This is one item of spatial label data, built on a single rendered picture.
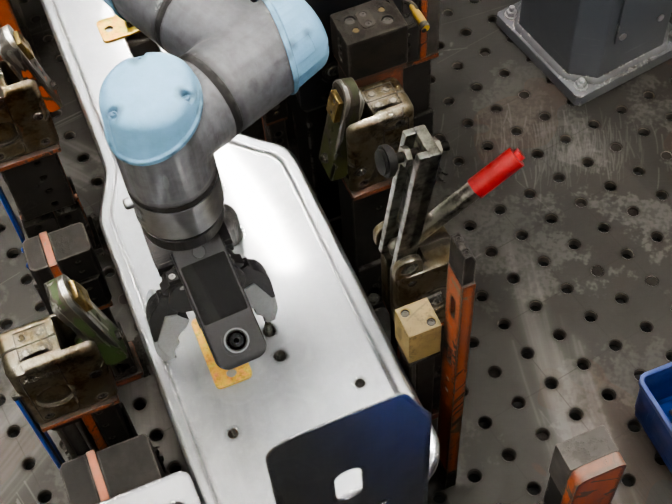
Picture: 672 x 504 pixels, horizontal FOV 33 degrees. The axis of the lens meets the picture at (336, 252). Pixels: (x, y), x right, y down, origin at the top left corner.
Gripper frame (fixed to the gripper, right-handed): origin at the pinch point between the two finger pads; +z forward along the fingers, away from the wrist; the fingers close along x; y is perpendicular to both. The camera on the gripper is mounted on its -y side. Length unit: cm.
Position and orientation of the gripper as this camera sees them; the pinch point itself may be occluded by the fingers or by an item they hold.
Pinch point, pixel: (221, 341)
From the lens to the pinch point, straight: 111.9
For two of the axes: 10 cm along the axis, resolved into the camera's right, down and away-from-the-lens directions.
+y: -3.8, -7.7, 5.2
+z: 0.5, 5.4, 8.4
